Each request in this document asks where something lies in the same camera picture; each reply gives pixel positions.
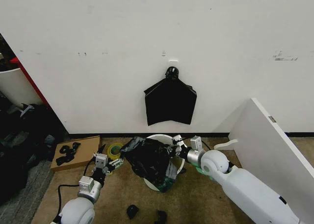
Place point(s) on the folded black hanging bag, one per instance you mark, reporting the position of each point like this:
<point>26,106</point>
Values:
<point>169,104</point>

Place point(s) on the white curved panel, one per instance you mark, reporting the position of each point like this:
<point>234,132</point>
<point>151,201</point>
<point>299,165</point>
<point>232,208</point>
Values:
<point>12,86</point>

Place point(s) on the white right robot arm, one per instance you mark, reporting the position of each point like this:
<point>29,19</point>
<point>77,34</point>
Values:
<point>235,184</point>

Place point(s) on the red partition edge strip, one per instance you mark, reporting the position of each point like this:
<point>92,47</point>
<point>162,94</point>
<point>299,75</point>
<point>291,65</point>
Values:
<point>29,80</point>

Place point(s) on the small metal hinge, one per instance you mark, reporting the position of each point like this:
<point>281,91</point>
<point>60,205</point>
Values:
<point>271,119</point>

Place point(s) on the black garbage bag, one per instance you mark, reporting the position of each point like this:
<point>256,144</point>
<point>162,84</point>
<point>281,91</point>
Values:
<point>149,157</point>

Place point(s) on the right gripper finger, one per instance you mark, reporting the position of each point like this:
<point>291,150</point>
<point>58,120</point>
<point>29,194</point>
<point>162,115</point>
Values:
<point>171,148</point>
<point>172,156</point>

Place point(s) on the flat brown cardboard box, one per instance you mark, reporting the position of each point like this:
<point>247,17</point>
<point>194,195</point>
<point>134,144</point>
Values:
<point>84,155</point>

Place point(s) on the small black floor object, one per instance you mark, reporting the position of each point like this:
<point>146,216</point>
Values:
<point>132,211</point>
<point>161,217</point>

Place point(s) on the white round trash bin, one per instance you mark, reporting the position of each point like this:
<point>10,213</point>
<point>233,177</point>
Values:
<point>159,136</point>

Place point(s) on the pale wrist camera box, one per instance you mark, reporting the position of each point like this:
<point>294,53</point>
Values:
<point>101,161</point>
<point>177,138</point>

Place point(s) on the black clutter pile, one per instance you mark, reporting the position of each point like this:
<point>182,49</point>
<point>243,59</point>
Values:
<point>24,140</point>

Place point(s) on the white wall hook plate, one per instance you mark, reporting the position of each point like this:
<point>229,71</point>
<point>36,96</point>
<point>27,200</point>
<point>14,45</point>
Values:
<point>173,60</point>

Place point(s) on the large white board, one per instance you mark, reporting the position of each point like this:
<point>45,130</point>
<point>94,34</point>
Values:
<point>265,148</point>

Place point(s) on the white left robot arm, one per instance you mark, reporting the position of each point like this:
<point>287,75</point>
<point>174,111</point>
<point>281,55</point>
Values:
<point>76,211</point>

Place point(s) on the white curved bracket piece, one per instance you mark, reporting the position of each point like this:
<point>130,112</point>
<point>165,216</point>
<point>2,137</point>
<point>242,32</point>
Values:
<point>225,144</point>

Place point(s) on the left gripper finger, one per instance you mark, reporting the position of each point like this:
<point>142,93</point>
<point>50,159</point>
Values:
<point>100,150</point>
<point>115,163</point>

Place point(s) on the yellow green tape roll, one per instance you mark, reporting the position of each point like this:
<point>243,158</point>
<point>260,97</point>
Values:
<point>111,151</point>

